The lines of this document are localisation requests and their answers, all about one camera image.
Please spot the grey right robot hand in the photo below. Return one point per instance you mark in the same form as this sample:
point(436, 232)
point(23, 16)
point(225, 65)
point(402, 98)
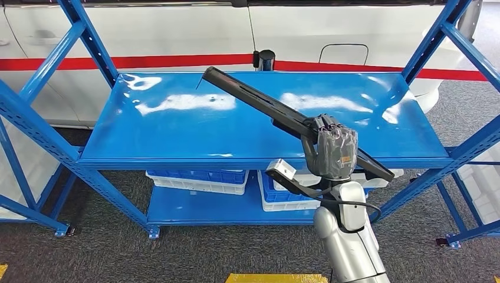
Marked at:
point(336, 152)

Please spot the long black plastic trim part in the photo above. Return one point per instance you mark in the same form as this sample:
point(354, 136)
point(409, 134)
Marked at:
point(254, 97)

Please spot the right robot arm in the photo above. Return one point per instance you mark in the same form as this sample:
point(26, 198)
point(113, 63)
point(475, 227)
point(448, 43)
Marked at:
point(343, 242)

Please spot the white plastic bin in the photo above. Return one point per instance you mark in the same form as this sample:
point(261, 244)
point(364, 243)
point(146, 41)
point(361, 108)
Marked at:
point(195, 188)
point(23, 156)
point(484, 187)
point(285, 206)
point(308, 178)

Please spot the blue plastic bin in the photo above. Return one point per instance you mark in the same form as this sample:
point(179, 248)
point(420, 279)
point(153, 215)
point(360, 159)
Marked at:
point(195, 175)
point(273, 191)

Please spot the red barrier belt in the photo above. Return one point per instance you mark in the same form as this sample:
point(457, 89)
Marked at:
point(156, 61)

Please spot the white car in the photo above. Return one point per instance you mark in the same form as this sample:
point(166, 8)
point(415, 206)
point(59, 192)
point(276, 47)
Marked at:
point(156, 35)

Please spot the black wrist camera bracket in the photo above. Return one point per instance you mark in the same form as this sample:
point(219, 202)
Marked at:
point(297, 188)

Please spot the black barrier post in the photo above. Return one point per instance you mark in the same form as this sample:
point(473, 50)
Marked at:
point(265, 60)

